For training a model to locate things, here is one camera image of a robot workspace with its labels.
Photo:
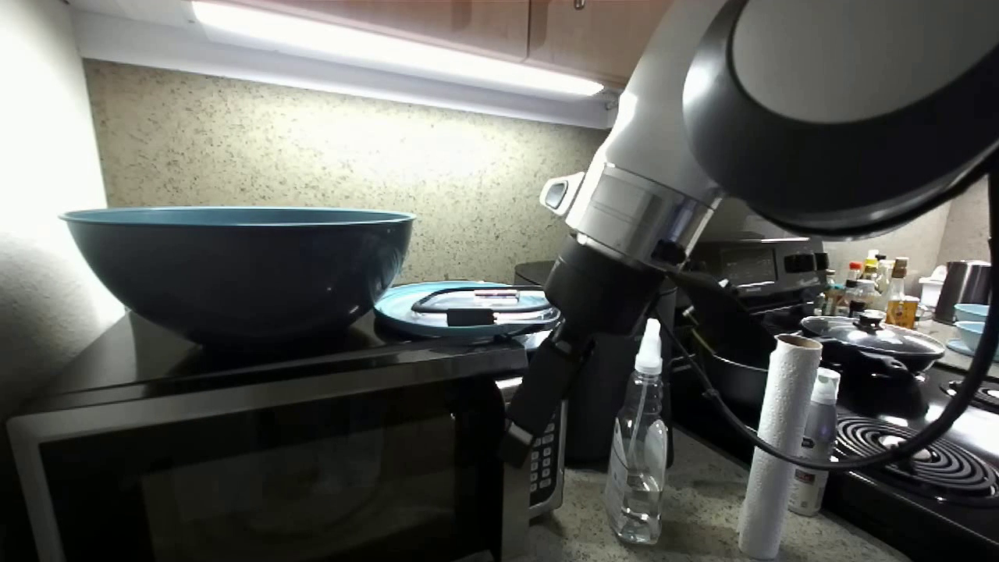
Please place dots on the red cap condiment bottle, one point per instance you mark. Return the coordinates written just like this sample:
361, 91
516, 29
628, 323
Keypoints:
852, 286

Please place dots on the white plastic bottle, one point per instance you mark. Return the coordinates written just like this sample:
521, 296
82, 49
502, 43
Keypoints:
816, 418

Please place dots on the large blue bowl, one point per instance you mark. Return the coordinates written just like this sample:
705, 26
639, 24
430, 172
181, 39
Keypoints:
238, 270

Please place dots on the wooden wall cabinet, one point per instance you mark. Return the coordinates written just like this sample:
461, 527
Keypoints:
580, 34

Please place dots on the light blue bowl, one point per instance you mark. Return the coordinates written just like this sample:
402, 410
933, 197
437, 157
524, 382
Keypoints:
978, 337

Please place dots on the clear spray bottle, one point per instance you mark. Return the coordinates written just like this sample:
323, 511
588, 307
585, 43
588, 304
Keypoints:
639, 458

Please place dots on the white paper towel roll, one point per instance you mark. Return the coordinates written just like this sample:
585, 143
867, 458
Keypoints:
777, 448

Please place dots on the black steel microwave body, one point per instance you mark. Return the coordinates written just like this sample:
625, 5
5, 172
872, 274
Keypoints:
207, 365

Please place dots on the black cooking pot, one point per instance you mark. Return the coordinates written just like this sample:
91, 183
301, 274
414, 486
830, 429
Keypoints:
739, 385

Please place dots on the long under-cabinet light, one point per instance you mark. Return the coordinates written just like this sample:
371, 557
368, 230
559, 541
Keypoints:
395, 50

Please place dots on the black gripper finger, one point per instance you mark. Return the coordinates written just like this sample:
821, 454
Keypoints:
546, 385

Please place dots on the black silver coffee maker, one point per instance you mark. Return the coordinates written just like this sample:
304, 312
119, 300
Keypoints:
963, 286

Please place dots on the black electric coil stove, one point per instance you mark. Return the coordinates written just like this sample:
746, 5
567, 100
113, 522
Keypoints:
937, 520

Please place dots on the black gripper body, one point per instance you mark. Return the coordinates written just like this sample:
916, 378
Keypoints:
609, 300

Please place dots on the black pan with lid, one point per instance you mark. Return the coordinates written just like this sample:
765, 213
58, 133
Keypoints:
884, 365

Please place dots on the blue plate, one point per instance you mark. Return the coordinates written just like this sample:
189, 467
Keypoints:
395, 307

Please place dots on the amber oil bottle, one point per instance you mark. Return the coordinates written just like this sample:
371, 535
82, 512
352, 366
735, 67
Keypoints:
902, 307

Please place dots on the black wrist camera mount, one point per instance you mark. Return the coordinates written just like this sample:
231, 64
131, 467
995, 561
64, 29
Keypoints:
727, 315

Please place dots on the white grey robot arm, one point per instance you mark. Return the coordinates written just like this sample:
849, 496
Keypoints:
830, 106

